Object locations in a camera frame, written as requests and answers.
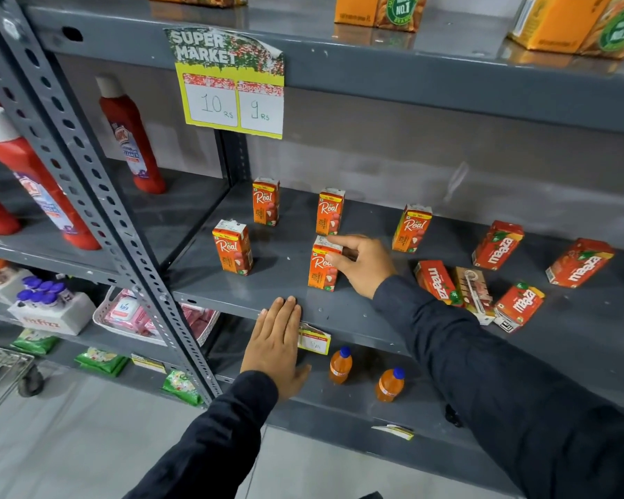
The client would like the person's right hand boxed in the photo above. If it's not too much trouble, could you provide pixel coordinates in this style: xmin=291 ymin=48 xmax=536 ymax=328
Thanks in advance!
xmin=325 ymin=234 xmax=397 ymax=300

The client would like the person's left hand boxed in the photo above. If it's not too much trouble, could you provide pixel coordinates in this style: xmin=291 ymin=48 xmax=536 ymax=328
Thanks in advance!
xmin=240 ymin=296 xmax=313 ymax=402

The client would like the small orange juice carton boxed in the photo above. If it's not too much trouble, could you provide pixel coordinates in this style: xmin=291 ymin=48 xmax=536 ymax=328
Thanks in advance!
xmin=212 ymin=219 xmax=253 ymax=276
xmin=315 ymin=188 xmax=346 ymax=237
xmin=392 ymin=204 xmax=433 ymax=253
xmin=307 ymin=235 xmax=344 ymax=292
xmin=252 ymin=177 xmax=280 ymax=227

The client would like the person's left forearm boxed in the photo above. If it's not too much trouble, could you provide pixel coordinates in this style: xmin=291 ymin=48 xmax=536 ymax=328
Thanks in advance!
xmin=122 ymin=371 xmax=279 ymax=499

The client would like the person's right forearm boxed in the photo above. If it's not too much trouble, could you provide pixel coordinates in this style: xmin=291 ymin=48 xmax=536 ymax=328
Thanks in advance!
xmin=372 ymin=275 xmax=624 ymax=499

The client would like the yellow white shelf price label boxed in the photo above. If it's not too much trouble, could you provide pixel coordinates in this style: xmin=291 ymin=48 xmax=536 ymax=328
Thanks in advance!
xmin=130 ymin=353 xmax=167 ymax=375
xmin=297 ymin=323 xmax=332 ymax=356
xmin=371 ymin=424 xmax=415 ymax=441

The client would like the small orange soda bottle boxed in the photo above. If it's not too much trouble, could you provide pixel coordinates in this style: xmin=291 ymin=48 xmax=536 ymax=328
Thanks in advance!
xmin=329 ymin=346 xmax=353 ymax=385
xmin=375 ymin=367 xmax=406 ymax=403

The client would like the small red mango drink carton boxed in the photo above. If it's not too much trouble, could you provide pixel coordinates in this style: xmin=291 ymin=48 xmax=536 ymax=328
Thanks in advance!
xmin=493 ymin=282 xmax=546 ymax=334
xmin=452 ymin=266 xmax=496 ymax=326
xmin=471 ymin=220 xmax=525 ymax=271
xmin=415 ymin=260 xmax=463 ymax=307
xmin=545 ymin=238 xmax=615 ymax=289

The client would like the green snack packet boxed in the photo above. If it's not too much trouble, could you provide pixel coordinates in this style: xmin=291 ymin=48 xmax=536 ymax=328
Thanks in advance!
xmin=162 ymin=370 xmax=205 ymax=407
xmin=10 ymin=328 xmax=60 ymax=356
xmin=74 ymin=347 xmax=131 ymax=379

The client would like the pile of pink packets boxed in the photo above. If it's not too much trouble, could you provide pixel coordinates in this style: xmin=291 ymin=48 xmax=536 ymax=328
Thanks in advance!
xmin=104 ymin=290 xmax=216 ymax=338

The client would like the grey metal shelf rack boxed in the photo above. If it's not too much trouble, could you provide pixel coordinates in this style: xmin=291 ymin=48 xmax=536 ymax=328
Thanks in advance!
xmin=0 ymin=0 xmax=624 ymax=497
xmin=0 ymin=52 xmax=231 ymax=406

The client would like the white plastic basket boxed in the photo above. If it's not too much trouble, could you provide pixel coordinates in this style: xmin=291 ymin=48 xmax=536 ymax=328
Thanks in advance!
xmin=93 ymin=287 xmax=220 ymax=348

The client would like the white cardboard display box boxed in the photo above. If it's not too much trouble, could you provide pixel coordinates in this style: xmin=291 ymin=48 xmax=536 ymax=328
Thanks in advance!
xmin=8 ymin=292 xmax=97 ymax=336

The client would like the cluster of purple-capped bottles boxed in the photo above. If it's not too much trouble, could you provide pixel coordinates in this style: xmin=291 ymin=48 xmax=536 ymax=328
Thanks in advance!
xmin=17 ymin=275 xmax=73 ymax=307

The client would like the yellow green paper price sign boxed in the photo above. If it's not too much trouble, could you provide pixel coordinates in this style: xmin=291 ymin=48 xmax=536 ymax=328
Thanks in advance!
xmin=164 ymin=27 xmax=286 ymax=140

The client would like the wire shopping cart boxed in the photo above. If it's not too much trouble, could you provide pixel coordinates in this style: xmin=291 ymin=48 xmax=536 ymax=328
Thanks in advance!
xmin=0 ymin=343 xmax=45 ymax=432

